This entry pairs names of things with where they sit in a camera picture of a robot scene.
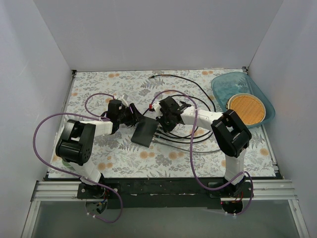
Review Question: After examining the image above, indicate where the black network switch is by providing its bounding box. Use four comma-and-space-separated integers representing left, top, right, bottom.
131, 117, 159, 148

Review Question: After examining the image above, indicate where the grey ethernet cable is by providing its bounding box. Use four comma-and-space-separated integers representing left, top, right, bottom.
152, 137, 221, 154

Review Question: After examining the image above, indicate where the black cable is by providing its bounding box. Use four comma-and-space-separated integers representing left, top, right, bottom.
150, 73, 217, 144

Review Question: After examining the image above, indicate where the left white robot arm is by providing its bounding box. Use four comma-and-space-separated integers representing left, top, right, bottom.
55, 99, 145, 198

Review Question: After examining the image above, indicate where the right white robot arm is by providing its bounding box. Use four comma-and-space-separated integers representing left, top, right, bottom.
152, 97, 252, 197

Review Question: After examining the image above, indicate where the floral table mat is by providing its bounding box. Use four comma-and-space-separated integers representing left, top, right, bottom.
48, 69, 277, 179

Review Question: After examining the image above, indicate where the teal plastic tray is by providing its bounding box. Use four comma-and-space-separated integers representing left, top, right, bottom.
211, 72, 275, 128

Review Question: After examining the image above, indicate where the green plastic cup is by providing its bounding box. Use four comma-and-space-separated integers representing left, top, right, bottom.
62, 160, 74, 171

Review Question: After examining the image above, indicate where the round woven bamboo basket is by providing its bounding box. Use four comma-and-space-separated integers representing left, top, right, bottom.
226, 93, 266, 126

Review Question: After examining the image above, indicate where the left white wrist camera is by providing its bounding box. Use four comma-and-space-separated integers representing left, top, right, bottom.
115, 94, 129, 107

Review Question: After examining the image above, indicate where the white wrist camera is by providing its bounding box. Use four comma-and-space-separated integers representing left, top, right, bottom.
149, 102, 162, 118
115, 94, 129, 107

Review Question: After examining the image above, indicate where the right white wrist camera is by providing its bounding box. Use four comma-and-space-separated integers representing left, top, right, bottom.
149, 102, 162, 118

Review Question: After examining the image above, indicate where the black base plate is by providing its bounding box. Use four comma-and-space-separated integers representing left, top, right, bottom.
77, 178, 251, 209

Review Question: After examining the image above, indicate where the aluminium frame rail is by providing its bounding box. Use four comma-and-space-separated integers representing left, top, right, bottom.
22, 178, 309, 238

